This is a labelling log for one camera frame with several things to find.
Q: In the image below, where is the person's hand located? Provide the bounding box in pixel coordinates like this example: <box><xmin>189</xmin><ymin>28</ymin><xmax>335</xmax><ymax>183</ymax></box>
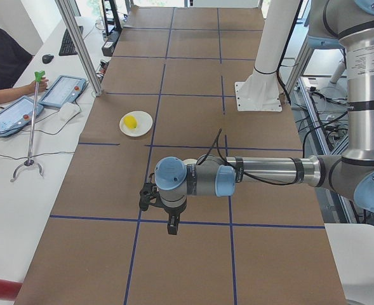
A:
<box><xmin>29</xmin><ymin>78</ymin><xmax>49</xmax><ymax>93</ymax></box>

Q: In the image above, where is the brown cardboard table cover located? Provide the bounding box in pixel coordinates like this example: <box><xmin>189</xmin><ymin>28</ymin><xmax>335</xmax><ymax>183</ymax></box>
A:
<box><xmin>13</xmin><ymin>5</ymin><xmax>348</xmax><ymax>305</ymax></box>

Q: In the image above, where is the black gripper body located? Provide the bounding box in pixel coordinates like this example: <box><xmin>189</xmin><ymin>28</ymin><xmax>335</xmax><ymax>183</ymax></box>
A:
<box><xmin>162</xmin><ymin>199</ymin><xmax>187</xmax><ymax>217</ymax></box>

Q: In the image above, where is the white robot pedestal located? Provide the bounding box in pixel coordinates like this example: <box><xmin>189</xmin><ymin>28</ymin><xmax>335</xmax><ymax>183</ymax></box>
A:
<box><xmin>235</xmin><ymin>0</ymin><xmax>302</xmax><ymax>112</ymax></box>

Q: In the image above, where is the black keyboard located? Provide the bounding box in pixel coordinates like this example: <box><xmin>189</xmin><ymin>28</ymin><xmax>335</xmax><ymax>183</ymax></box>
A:
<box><xmin>58</xmin><ymin>29</ymin><xmax>77</xmax><ymax>57</ymax></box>

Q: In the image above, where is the aluminium frame post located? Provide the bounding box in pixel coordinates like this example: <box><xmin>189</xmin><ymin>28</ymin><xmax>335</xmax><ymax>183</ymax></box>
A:
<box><xmin>55</xmin><ymin>0</ymin><xmax>102</xmax><ymax>97</ymax></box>

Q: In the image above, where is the blue teach pendant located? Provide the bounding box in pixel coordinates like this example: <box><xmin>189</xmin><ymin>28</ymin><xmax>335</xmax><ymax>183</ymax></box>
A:
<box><xmin>39</xmin><ymin>75</ymin><xmax>86</xmax><ymax>108</ymax></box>
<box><xmin>0</xmin><ymin>96</ymin><xmax>34</xmax><ymax>137</ymax></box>

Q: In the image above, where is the person in black shirt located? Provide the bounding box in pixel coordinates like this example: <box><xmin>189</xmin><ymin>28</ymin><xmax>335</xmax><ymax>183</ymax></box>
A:
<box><xmin>0</xmin><ymin>28</ymin><xmax>36</xmax><ymax>105</ymax></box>

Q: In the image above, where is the blue teach pendant near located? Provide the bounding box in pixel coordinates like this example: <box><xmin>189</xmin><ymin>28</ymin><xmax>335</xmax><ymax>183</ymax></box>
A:
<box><xmin>0</xmin><ymin>96</ymin><xmax>34</xmax><ymax>137</ymax></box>

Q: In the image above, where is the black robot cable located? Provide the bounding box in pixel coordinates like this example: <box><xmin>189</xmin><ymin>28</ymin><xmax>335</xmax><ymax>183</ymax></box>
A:
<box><xmin>195</xmin><ymin>128</ymin><xmax>297</xmax><ymax>186</ymax></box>

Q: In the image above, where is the red fire extinguisher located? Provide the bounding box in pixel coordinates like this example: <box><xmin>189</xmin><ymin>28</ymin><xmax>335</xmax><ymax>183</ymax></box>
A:
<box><xmin>0</xmin><ymin>279</ymin><xmax>22</xmax><ymax>301</ymax></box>

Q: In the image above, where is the white plate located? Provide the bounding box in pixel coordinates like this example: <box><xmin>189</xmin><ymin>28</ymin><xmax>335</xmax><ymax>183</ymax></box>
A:
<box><xmin>119</xmin><ymin>111</ymin><xmax>153</xmax><ymax>137</ymax></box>

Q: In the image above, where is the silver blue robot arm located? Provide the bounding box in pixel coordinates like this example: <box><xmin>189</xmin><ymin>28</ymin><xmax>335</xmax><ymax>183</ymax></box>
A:
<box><xmin>154</xmin><ymin>1</ymin><xmax>374</xmax><ymax>234</ymax></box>

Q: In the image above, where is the white bowl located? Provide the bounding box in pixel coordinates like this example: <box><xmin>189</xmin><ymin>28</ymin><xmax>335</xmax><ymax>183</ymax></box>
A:
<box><xmin>183</xmin><ymin>158</ymin><xmax>197</xmax><ymax>165</ymax></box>

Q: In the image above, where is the blue teach pendant far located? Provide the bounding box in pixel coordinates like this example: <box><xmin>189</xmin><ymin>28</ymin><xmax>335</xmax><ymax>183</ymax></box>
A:
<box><xmin>39</xmin><ymin>75</ymin><xmax>86</xmax><ymax>108</ymax></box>

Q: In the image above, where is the yellow lemon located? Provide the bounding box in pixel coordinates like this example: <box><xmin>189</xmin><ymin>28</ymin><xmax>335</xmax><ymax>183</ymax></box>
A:
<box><xmin>123</xmin><ymin>115</ymin><xmax>138</xmax><ymax>129</ymax></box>

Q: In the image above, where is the green handled reacher grabber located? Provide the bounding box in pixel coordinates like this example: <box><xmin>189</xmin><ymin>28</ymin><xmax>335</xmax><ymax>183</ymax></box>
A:
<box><xmin>10</xmin><ymin>71</ymin><xmax>45</xmax><ymax>182</ymax></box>

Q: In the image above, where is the white folded cloth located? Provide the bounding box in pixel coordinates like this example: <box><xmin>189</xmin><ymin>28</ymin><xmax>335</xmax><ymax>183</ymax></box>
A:
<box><xmin>58</xmin><ymin>103</ymin><xmax>81</xmax><ymax>122</ymax></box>

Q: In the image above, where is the black computer mouse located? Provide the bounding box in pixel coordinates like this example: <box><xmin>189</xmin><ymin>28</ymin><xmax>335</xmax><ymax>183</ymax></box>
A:
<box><xmin>42</xmin><ymin>54</ymin><xmax>54</xmax><ymax>64</ymax></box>

